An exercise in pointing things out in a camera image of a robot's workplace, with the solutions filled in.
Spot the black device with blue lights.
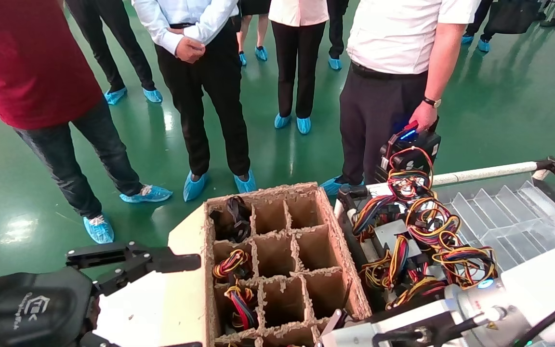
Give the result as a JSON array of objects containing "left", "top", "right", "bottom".
[{"left": 376, "top": 120, "right": 442, "bottom": 183}]

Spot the wire harness with red loop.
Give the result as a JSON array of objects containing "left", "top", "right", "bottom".
[{"left": 386, "top": 146, "right": 436, "bottom": 200}]

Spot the bare forearm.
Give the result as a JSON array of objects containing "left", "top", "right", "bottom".
[{"left": 426, "top": 22, "right": 467, "bottom": 102}]

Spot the hand with wristwatch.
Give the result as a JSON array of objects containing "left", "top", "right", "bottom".
[{"left": 409, "top": 102, "right": 438, "bottom": 132}]

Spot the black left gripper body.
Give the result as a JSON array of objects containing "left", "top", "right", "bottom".
[{"left": 0, "top": 267, "right": 100, "bottom": 347}]

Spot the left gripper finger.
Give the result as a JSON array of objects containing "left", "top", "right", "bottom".
[
  {"left": 65, "top": 241, "right": 202, "bottom": 296},
  {"left": 81, "top": 332, "right": 203, "bottom": 347}
]

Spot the black cable bundle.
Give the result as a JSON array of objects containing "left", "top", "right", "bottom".
[{"left": 209, "top": 195, "right": 254, "bottom": 243}]

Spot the bare-legged person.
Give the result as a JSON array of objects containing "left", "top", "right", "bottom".
[{"left": 238, "top": 0, "right": 269, "bottom": 51}]

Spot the person in black clothing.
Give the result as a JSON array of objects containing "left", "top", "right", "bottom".
[{"left": 468, "top": 0, "right": 543, "bottom": 41}]

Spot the man in light blue shirt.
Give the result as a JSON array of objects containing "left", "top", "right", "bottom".
[{"left": 132, "top": 0, "right": 251, "bottom": 176}]

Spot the black pipe corner joint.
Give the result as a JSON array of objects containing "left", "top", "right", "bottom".
[
  {"left": 534, "top": 156, "right": 555, "bottom": 183},
  {"left": 338, "top": 185, "right": 370, "bottom": 213}
]

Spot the woman in white top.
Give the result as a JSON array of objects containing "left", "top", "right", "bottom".
[{"left": 268, "top": 0, "right": 330, "bottom": 119}]

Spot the silver power supply unit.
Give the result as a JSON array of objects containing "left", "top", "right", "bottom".
[{"left": 371, "top": 219, "right": 423, "bottom": 258}]

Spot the man in white shirt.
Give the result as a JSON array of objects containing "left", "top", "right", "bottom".
[{"left": 339, "top": 0, "right": 481, "bottom": 186}]

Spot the brown cardboard divider box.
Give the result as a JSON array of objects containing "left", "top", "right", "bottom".
[{"left": 204, "top": 182, "right": 372, "bottom": 347}]

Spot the person in dark trousers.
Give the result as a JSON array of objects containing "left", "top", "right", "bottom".
[
  {"left": 65, "top": 0, "right": 157, "bottom": 92},
  {"left": 328, "top": 0, "right": 350, "bottom": 61}
]

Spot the man in red shirt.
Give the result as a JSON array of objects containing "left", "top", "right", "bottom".
[{"left": 0, "top": 0, "right": 144, "bottom": 220}]

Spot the clear acrylic divider tray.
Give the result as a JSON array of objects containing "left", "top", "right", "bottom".
[{"left": 434, "top": 181, "right": 555, "bottom": 290}]

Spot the clasped hand of bystander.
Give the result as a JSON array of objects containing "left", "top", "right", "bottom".
[{"left": 175, "top": 36, "right": 207, "bottom": 65}]

